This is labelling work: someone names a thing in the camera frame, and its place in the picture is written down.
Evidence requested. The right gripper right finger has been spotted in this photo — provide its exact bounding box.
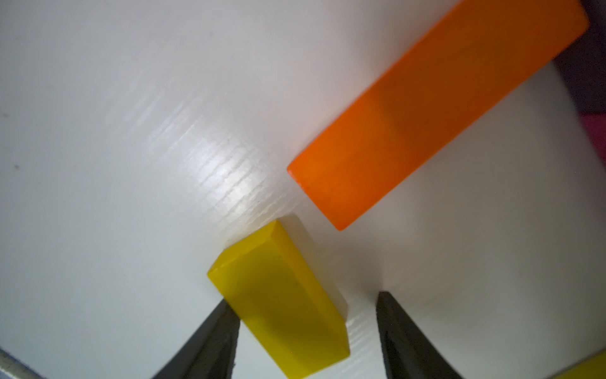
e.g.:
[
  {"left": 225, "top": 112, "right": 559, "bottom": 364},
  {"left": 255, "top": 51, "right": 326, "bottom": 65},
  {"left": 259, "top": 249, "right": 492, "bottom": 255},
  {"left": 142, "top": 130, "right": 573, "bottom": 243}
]
[{"left": 376, "top": 291, "right": 462, "bottom": 379}]

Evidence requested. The magenta block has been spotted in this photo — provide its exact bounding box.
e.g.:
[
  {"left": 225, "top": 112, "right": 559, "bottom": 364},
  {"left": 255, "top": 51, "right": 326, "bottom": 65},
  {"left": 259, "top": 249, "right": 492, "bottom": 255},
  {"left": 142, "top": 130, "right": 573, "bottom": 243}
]
[{"left": 579, "top": 113, "right": 606, "bottom": 166}]

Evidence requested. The aluminium front rail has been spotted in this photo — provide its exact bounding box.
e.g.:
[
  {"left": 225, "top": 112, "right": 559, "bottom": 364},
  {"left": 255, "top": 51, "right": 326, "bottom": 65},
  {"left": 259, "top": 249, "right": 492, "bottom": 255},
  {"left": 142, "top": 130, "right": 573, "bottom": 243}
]
[{"left": 0, "top": 350, "right": 44, "bottom": 379}]

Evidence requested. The short yellow block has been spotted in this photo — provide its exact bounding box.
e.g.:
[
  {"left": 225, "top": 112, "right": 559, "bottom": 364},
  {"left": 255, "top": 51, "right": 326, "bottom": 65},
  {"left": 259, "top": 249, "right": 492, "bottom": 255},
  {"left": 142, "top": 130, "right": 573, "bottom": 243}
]
[{"left": 552, "top": 351, "right": 606, "bottom": 379}]

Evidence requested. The purple block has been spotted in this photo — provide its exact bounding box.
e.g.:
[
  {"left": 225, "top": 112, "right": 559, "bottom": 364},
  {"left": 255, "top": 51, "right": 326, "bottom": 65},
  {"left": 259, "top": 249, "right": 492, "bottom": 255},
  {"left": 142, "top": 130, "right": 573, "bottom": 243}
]
[{"left": 555, "top": 0, "right": 605, "bottom": 113}]

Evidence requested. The orange long block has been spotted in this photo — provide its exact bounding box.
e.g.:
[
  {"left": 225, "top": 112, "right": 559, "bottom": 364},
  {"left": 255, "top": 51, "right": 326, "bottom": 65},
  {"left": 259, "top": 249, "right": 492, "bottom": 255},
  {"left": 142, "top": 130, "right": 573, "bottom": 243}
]
[{"left": 288, "top": 0, "right": 590, "bottom": 230}]

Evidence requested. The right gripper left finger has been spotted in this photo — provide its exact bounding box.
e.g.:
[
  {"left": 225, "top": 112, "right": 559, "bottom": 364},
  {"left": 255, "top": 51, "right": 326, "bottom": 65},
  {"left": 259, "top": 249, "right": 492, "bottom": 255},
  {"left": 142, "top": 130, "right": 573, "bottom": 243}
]
[{"left": 154, "top": 300, "right": 241, "bottom": 379}]

